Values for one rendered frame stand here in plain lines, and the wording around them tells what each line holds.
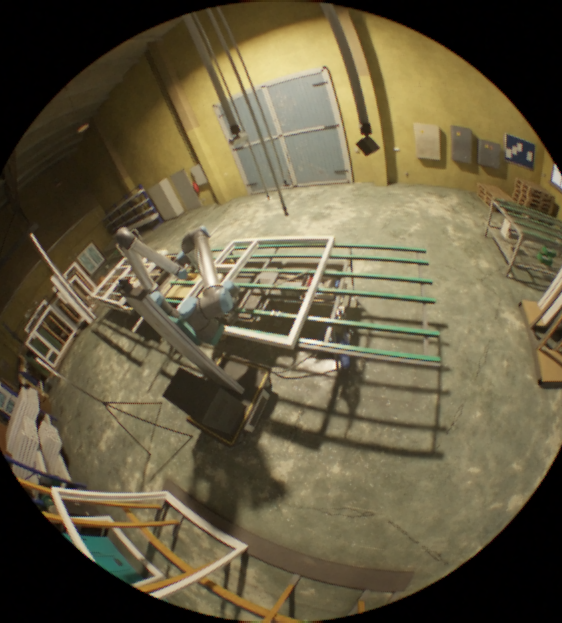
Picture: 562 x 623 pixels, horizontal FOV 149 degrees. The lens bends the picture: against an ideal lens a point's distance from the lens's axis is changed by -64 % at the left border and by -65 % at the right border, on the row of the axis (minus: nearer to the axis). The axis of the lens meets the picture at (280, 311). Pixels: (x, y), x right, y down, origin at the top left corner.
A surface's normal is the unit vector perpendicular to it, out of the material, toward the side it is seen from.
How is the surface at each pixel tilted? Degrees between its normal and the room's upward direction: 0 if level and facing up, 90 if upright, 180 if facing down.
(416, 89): 90
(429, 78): 90
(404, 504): 0
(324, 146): 90
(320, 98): 90
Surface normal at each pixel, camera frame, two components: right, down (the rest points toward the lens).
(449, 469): -0.28, -0.64
